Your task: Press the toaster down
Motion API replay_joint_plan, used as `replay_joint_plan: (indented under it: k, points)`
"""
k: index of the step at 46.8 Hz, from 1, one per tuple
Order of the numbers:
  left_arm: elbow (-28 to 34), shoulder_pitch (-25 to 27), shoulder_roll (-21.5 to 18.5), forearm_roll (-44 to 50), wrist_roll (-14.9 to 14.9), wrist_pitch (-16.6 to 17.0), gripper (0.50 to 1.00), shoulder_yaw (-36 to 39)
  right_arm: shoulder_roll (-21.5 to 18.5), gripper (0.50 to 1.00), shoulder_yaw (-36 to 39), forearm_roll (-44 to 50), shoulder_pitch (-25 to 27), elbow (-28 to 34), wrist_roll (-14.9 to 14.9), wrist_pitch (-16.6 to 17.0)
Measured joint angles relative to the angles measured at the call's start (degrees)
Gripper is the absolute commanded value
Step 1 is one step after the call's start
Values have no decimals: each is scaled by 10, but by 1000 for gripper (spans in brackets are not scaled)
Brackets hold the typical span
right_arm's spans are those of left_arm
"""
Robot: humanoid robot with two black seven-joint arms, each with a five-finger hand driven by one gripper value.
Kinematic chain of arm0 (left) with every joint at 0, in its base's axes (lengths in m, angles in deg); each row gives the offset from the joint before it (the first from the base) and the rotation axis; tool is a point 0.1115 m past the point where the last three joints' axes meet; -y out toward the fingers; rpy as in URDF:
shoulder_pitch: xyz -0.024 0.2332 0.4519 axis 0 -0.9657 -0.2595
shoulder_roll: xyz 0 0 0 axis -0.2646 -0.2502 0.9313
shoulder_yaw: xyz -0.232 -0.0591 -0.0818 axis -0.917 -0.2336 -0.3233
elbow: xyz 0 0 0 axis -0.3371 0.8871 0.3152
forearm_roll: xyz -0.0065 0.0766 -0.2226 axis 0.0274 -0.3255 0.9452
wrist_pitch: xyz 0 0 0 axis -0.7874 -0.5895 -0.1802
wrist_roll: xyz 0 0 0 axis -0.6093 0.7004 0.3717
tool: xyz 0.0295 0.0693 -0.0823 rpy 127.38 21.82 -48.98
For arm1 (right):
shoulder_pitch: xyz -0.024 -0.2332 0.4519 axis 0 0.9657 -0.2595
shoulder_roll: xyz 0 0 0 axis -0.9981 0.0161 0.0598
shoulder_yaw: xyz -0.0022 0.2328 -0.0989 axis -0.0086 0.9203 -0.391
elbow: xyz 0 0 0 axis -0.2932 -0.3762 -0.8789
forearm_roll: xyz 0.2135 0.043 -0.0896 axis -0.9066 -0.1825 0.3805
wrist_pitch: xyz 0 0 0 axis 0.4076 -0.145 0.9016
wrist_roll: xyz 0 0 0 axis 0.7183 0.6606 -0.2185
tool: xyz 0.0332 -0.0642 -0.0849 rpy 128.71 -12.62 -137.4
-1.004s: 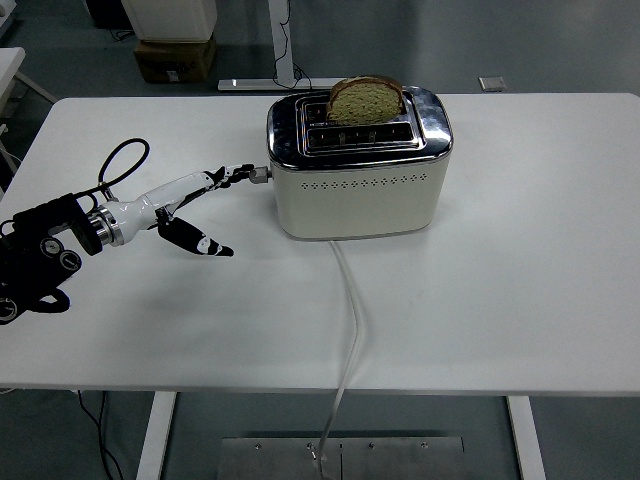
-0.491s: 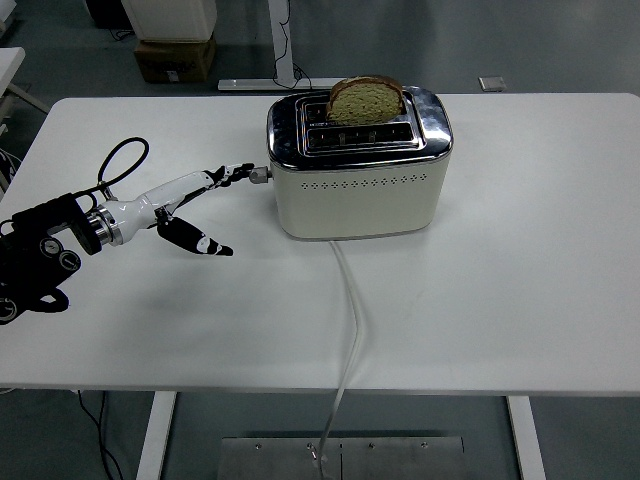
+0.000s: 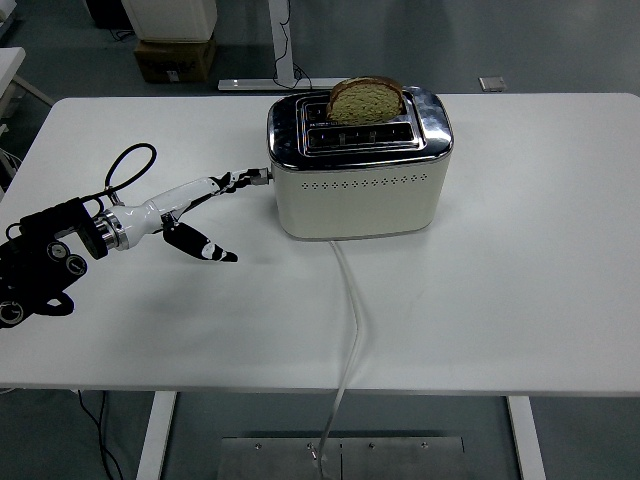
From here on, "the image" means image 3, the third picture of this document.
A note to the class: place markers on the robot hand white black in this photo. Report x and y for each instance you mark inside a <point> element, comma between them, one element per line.
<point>175,197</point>

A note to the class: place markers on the grey toaster lever knob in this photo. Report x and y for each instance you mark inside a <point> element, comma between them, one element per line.
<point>263,176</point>

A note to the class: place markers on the cream toaster with chrome top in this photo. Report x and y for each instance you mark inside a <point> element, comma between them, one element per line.
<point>355,205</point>

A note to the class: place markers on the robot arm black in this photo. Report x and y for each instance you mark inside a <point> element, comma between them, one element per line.
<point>45,250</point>

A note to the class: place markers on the brown cardboard box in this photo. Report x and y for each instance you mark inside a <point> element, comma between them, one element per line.
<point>172,62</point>

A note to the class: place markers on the white cabinet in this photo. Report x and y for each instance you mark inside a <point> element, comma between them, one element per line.
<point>170,20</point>

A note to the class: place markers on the white desk stand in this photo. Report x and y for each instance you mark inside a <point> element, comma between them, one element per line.
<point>281,50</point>

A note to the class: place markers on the black box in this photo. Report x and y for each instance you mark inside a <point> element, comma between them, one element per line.
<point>105,12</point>

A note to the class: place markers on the brown bread slice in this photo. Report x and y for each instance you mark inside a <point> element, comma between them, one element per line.
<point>362,105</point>

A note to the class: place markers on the small white side table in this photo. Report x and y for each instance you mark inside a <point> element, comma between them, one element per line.
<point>10,62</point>

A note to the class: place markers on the white table leg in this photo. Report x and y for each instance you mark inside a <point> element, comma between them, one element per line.
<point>526,440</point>
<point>156,435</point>

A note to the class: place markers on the grey floor socket plate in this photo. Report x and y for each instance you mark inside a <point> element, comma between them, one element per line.
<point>492,83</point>

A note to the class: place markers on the grey metal plate with screws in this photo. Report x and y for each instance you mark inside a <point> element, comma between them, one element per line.
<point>400,460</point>

